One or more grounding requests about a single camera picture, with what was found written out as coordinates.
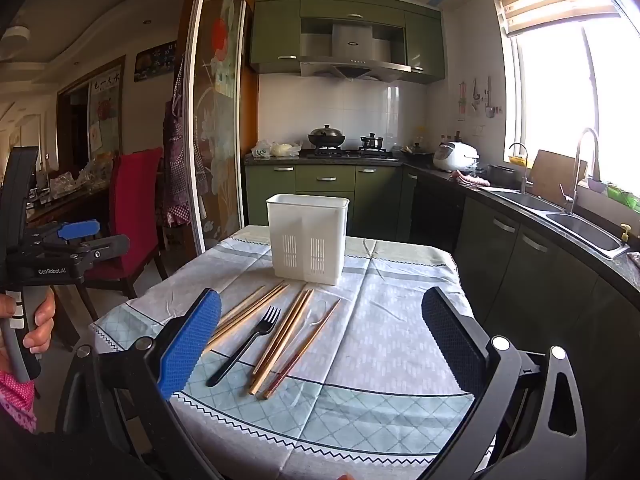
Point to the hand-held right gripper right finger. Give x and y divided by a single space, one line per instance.
452 345

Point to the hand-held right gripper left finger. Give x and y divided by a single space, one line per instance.
190 345

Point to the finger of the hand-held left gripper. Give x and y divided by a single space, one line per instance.
77 230
107 247

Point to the black plastic fork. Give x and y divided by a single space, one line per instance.
240 355

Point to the dark-tipped wooden chopstick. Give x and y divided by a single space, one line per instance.
310 336

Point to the clear plastic spoon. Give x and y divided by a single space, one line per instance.
322 304

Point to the white plastic utensil holder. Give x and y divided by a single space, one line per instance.
307 237

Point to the person's left hand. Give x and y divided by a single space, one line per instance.
42 320

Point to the cluttered wooden side table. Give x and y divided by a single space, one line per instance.
70 195

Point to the red covered wooden chair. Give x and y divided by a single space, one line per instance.
135 210

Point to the patterned pale green tablecloth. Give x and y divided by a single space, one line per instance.
380 360

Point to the checked hanging apron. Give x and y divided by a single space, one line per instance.
177 175

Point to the dark kitchen countertop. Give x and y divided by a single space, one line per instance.
480 192

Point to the sliding glass door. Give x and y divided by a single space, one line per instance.
220 135

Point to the steel sink basin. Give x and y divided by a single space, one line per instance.
530 201
590 235

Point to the pink cloth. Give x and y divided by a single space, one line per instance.
467 179

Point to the black round pot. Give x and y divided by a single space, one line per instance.
501 175

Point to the small steel faucet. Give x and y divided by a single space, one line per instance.
524 170

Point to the white rice cooker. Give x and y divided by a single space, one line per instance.
455 155

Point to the black frying pan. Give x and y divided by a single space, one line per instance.
419 151

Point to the wooden cutting board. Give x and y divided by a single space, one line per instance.
552 175

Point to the plastic bag of food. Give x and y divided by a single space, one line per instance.
280 150

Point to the grey rag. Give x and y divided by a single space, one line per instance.
635 259

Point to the small yellow tap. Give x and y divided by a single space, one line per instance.
625 232

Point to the condiment bottles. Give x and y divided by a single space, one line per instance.
450 136

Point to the tall steel faucet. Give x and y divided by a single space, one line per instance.
577 170

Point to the gas stove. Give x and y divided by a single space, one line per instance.
350 153

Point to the small dark pot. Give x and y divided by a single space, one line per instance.
372 141

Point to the green plastic bag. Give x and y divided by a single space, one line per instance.
622 197

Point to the black wok with lid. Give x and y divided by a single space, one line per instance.
326 136

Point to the green upper cabinets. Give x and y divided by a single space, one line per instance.
275 30

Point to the kitchen window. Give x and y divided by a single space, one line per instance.
555 85

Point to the steel range hood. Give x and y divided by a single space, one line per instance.
352 55

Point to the white wall poster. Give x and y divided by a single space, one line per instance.
105 110

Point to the hanging wall utensils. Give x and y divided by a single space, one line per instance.
475 95

